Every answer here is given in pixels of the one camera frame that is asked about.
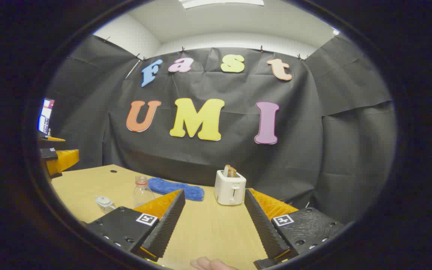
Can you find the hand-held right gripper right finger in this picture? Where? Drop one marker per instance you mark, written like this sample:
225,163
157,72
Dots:
263,225

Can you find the ceiling light panel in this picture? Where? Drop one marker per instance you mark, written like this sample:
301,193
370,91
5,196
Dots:
219,2

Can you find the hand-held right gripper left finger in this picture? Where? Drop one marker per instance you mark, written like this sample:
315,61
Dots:
165,225

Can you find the white ceramic teacup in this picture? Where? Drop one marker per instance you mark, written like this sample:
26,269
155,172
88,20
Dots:
109,207

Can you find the clear plastic water bottle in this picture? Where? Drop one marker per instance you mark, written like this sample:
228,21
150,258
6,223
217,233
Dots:
143,195

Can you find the blue towel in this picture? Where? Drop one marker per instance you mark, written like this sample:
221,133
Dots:
178,189

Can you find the computer monitor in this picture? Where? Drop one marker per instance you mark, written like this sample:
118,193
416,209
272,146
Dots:
45,116

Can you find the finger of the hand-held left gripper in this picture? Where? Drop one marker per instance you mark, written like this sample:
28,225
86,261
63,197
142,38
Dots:
64,161
53,138

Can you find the white toaster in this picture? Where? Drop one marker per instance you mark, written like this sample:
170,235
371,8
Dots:
229,189

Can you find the toast slice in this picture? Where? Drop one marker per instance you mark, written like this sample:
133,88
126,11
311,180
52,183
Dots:
233,172
225,171

